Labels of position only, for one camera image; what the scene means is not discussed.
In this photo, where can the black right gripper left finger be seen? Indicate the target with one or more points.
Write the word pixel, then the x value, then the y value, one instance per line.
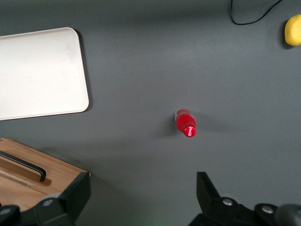
pixel 68 202

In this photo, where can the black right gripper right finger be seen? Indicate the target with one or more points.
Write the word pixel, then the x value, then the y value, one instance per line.
pixel 211 207

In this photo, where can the wooden drawer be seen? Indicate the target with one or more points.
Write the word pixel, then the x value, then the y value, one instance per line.
pixel 61 164

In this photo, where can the wooden cabinet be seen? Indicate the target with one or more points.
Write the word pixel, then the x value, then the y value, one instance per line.
pixel 18 197

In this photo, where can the red cola bottle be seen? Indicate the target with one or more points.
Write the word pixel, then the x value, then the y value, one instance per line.
pixel 185 121

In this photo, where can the beige plastic tray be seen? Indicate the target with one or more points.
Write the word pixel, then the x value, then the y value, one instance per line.
pixel 40 75

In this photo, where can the yellow lemon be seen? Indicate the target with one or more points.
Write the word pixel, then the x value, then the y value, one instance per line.
pixel 294 30

